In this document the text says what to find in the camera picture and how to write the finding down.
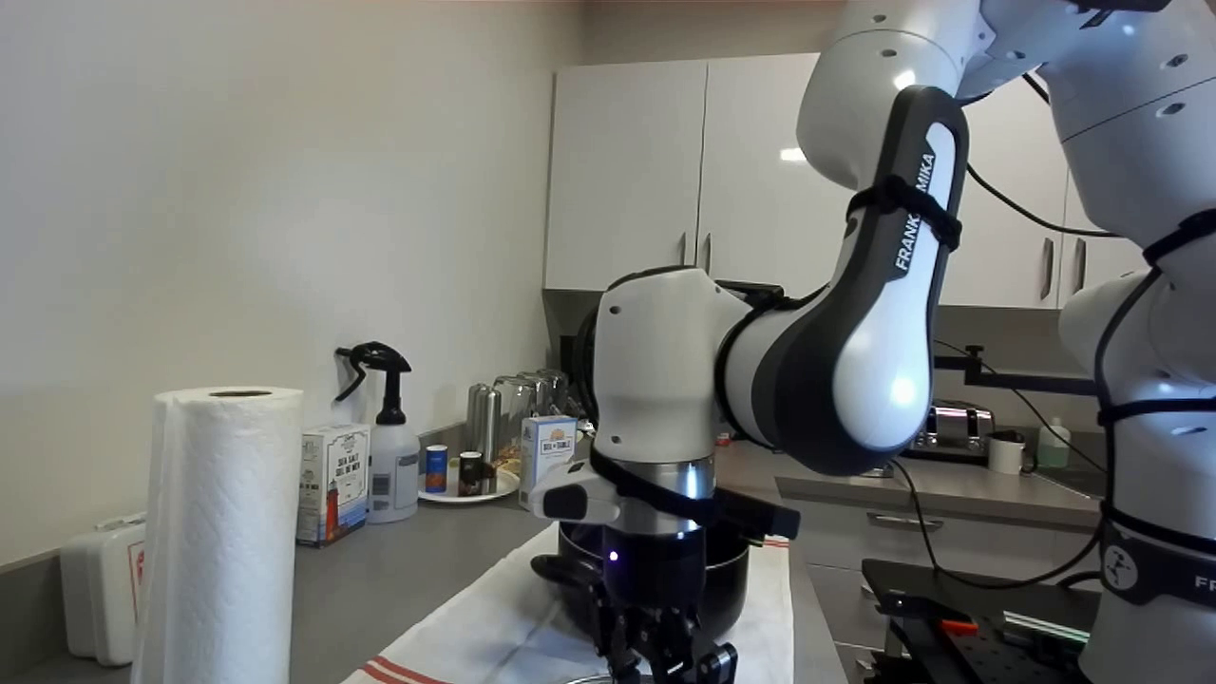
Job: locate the narrow white cabinet door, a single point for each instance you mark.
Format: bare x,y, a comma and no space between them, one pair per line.
621,177

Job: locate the white cup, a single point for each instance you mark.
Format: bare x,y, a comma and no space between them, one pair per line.
1004,457

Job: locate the silver toaster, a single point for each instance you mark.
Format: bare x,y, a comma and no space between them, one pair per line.
966,431

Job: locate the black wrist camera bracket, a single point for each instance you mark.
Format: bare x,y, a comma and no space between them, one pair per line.
574,496

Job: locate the stack of white napkins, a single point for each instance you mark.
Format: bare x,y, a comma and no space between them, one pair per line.
100,593

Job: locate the pale green soap bottle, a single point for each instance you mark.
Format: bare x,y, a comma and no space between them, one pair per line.
1056,447

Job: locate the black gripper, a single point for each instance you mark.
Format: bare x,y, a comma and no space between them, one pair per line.
658,572

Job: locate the black tray with orange part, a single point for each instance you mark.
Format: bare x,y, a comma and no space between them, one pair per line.
976,631

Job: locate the white plate under jars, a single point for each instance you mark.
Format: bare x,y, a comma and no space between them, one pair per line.
473,496

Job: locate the spray bottle with black trigger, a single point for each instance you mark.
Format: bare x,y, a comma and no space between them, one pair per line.
394,470

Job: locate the small jar with blue label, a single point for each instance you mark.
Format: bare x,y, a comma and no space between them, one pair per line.
435,470

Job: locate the black coffee machine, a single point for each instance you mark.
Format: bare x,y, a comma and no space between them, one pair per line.
574,375

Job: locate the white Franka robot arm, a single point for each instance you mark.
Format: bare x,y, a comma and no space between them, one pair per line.
836,365

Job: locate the white cabinet door beside pole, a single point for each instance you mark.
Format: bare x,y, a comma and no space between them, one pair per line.
1104,260

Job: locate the stainless steel canister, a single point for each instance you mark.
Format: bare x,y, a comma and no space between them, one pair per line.
488,423

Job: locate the black articulated mounting rail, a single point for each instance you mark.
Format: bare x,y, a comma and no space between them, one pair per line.
1014,379

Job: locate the white paper towel roll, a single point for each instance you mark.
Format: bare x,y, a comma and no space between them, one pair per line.
221,533

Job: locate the black cooking pot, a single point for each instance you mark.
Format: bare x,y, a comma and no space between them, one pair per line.
726,581

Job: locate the small dark spice jar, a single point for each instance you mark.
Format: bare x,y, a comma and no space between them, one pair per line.
470,472

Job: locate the white carton with blue print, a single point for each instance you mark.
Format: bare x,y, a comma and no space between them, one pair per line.
545,447

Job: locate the wide white cabinet door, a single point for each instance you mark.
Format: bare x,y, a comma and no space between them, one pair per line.
760,214

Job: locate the white carton with red print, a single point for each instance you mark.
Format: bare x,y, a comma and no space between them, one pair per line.
334,479

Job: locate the white red-striped dish towel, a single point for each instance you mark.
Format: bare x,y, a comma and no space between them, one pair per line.
496,631

